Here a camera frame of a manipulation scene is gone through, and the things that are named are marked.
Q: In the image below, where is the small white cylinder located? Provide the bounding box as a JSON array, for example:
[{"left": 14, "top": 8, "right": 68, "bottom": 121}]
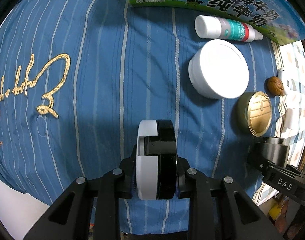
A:
[{"left": 283, "top": 108, "right": 294, "bottom": 129}]

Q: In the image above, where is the brown walnut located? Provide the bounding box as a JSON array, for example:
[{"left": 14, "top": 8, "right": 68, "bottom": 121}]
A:
[{"left": 267, "top": 76, "right": 285, "bottom": 96}]

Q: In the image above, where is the black and white round case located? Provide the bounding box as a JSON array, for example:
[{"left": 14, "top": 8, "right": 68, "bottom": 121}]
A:
[{"left": 136, "top": 120, "right": 177, "bottom": 200}]

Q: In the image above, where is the white spray bottle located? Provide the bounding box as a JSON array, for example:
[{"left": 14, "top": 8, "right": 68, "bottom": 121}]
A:
[{"left": 194, "top": 15, "right": 263, "bottom": 43}]

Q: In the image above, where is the gold round tin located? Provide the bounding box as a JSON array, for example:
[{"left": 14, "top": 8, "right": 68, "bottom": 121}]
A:
[{"left": 236, "top": 91, "right": 272, "bottom": 137}]

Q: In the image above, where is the plaid checkered cloth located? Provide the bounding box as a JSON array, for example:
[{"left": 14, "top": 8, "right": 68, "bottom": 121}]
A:
[{"left": 252, "top": 38, "right": 305, "bottom": 205}]

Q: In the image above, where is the white round jar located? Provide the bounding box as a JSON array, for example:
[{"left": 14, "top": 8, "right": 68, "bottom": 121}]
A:
[{"left": 188, "top": 39, "right": 249, "bottom": 99}]

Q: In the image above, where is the milk carton cardboard box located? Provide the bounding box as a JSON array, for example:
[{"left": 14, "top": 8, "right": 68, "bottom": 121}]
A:
[{"left": 130, "top": 0, "right": 305, "bottom": 45}]

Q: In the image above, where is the blue striped cloth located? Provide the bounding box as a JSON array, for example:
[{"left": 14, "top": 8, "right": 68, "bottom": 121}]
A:
[{"left": 0, "top": 0, "right": 283, "bottom": 234}]

